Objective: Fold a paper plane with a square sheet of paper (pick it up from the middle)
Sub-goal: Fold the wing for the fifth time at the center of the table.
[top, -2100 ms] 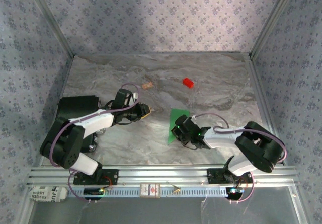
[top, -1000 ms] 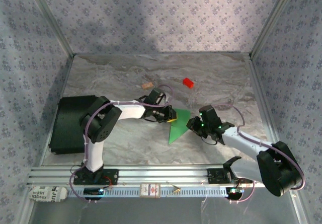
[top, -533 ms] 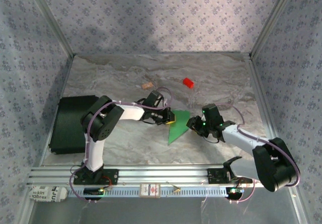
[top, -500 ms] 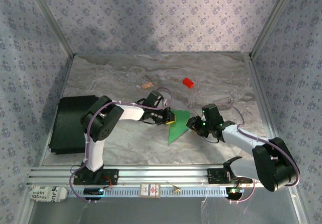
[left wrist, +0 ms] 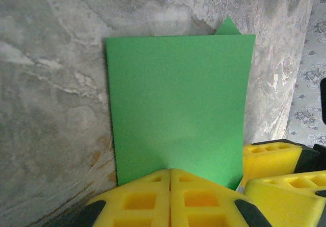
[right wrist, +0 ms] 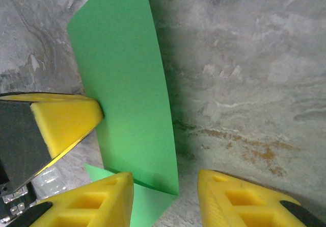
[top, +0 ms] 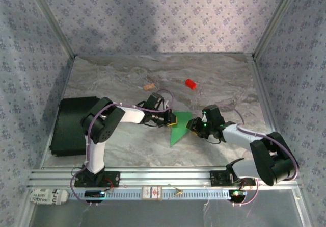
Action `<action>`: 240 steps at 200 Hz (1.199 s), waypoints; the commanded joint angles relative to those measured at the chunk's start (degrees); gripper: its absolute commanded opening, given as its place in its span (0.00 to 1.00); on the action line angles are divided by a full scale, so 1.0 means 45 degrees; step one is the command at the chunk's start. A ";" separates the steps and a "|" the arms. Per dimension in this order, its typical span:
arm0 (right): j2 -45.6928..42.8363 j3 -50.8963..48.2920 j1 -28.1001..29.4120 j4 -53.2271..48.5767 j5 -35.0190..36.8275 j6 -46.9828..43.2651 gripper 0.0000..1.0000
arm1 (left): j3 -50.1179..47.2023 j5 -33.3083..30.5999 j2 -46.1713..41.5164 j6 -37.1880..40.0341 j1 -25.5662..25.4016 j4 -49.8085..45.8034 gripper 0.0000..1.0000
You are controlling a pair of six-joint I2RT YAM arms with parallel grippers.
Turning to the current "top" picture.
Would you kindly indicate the small red block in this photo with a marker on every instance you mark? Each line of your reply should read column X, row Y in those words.
column 191, row 83

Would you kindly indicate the small brass clip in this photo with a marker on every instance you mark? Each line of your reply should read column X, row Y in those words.
column 178, row 192

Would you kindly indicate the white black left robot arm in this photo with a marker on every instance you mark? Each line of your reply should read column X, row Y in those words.
column 102, row 127

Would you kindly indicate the small orange block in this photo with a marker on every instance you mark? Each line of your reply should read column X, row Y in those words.
column 149, row 87

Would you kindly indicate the green paper sheet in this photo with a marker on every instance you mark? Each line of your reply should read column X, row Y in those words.
column 179, row 130

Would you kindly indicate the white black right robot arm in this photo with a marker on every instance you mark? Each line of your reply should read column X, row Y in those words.
column 270, row 158

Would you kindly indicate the aluminium mounting rail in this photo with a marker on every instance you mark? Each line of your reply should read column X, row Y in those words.
column 163, row 177

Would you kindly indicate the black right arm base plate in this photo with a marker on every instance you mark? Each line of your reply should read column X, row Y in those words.
column 217, row 178

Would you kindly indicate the aluminium corner post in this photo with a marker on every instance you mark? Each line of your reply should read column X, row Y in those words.
column 53, row 20
column 276, row 20

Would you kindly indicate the grey metal shelf panel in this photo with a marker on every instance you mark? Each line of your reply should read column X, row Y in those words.
column 152, row 214

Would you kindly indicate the black controller board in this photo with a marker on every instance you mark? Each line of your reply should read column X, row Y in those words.
column 94, row 194
column 237, row 195

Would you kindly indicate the white printed paper roll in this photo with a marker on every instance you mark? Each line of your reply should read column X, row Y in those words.
column 45, row 197

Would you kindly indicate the aluminium side rail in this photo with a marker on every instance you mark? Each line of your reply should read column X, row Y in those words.
column 63, row 94
column 265, row 104

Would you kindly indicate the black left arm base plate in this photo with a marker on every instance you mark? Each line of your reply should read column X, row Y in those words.
column 112, row 179

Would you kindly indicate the black flat tray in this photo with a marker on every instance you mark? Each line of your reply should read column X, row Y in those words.
column 66, row 125

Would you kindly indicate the white red label card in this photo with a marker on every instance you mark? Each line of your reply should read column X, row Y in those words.
column 152, row 193

